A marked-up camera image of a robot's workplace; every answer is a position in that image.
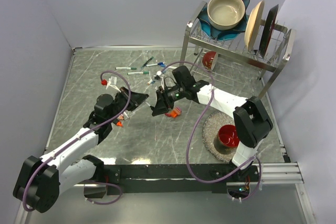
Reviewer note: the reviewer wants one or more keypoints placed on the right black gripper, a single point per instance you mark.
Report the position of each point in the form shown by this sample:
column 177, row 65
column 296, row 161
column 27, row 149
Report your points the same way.
column 163, row 102

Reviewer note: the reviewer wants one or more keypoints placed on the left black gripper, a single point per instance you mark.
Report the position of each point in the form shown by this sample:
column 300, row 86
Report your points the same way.
column 136, row 98

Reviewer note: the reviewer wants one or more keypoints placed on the orange highlighter cap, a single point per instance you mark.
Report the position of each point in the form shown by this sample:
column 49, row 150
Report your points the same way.
column 173, row 114

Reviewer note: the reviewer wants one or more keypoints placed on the green capped marker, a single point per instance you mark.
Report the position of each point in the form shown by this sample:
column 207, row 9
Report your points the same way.
column 125, row 68
column 137, row 73

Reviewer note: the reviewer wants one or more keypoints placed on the black orange highlighter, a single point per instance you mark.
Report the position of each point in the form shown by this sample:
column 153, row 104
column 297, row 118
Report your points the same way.
column 118, row 123

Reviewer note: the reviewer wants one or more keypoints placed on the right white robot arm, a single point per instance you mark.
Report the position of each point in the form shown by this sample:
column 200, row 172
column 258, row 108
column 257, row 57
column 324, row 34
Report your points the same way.
column 250, row 117

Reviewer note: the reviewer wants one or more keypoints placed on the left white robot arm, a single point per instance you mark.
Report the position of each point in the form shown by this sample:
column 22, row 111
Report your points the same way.
column 42, row 180

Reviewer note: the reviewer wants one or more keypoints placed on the blue capped white marker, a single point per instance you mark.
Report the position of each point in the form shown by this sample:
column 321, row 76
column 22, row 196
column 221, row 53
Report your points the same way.
column 161, row 64

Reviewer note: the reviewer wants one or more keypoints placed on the speckled grey plate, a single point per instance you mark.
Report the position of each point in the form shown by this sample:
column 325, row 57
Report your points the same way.
column 210, row 129

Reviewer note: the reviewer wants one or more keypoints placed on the small red bowl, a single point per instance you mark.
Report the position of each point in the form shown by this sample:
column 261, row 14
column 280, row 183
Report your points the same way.
column 209, row 60

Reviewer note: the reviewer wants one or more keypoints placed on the red black mug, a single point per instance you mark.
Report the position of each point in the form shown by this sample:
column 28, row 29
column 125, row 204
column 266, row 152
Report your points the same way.
column 226, row 139

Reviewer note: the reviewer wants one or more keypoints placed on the black base bar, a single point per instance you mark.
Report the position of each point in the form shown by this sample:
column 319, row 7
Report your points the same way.
column 166, row 178

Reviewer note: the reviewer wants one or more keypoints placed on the teal star shaped plate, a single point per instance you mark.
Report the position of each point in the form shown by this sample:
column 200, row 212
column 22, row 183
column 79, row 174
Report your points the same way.
column 222, row 35

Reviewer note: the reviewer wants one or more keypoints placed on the beige ceramic bowl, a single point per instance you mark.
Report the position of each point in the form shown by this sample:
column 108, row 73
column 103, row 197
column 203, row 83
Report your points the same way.
column 225, row 14

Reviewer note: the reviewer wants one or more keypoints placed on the beige plate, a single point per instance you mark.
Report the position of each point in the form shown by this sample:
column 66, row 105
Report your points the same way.
column 253, row 24

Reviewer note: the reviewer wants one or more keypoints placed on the steel dish rack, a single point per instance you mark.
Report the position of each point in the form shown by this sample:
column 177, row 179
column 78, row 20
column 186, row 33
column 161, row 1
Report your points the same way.
column 237, row 67

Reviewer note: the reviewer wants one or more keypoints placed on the black plate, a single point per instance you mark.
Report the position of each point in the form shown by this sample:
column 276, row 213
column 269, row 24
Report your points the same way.
column 267, row 31

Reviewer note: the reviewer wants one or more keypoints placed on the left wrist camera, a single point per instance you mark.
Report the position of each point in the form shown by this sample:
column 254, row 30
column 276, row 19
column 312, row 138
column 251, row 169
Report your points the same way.
column 110, row 83

